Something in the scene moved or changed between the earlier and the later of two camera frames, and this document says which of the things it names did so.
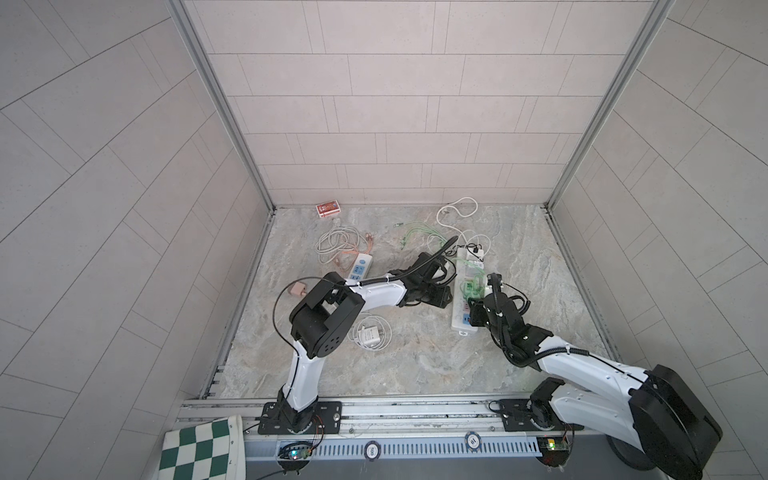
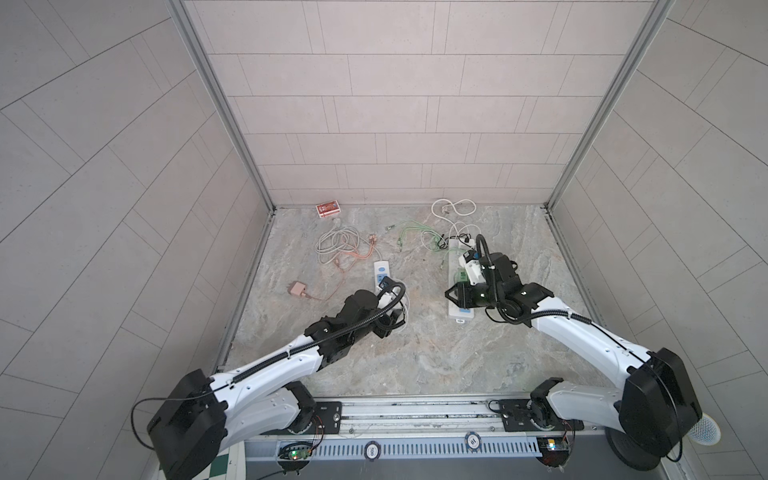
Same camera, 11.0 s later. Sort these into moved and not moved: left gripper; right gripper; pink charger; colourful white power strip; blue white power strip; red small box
Moved: right gripper; blue white power strip; colourful white power strip; left gripper
Not moved: red small box; pink charger
